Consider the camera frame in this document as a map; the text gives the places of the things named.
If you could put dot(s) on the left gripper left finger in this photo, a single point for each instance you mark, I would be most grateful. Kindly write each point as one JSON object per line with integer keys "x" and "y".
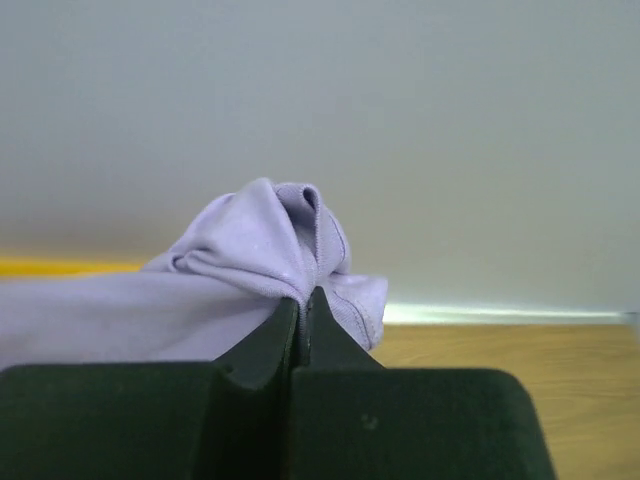
{"x": 218, "y": 419}

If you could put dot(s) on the yellow plastic bin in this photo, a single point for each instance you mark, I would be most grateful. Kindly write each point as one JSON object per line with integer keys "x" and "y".
{"x": 29, "y": 266}

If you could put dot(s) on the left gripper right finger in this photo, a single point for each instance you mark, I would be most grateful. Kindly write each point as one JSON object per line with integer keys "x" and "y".
{"x": 352, "y": 418}

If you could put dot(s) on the lavender t shirt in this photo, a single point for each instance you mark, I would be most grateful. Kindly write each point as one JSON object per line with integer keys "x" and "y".
{"x": 221, "y": 280}

